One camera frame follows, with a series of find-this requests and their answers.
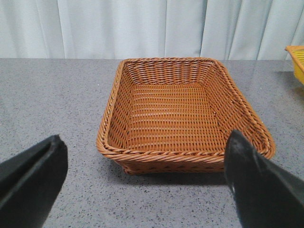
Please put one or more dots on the yellow woven basket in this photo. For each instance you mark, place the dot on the yellow woven basket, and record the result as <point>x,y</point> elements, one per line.
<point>297,55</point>

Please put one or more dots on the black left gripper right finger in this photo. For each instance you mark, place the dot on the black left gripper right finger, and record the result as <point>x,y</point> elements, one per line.
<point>266,195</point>

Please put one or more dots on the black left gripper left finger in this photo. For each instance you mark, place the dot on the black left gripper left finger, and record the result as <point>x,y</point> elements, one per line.
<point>30,183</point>

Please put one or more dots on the brown woven basket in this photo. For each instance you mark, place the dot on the brown woven basket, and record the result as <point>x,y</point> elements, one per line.
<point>175,114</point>

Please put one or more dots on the white curtain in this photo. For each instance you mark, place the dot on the white curtain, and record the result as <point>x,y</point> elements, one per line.
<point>119,29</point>

